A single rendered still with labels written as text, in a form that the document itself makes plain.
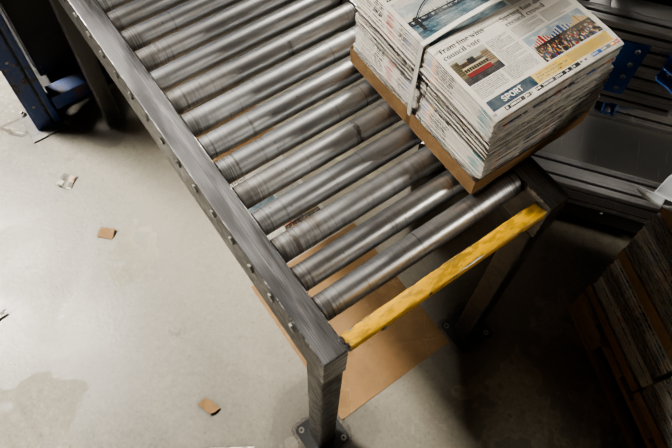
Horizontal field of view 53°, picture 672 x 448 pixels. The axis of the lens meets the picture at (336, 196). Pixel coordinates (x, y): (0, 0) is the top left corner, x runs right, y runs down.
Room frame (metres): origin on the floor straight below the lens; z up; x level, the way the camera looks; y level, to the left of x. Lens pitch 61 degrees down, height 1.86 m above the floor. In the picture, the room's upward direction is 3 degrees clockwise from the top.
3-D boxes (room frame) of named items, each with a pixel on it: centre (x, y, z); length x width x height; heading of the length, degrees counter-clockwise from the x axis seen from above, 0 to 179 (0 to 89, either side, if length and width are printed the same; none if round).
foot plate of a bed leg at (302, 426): (0.32, 0.01, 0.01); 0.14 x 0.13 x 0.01; 128
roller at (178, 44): (1.04, 0.24, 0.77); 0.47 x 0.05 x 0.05; 128
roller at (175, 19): (1.09, 0.28, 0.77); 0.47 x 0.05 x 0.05; 128
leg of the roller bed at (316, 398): (0.33, 0.00, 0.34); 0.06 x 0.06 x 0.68; 38
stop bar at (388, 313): (0.45, -0.20, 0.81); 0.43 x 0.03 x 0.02; 128
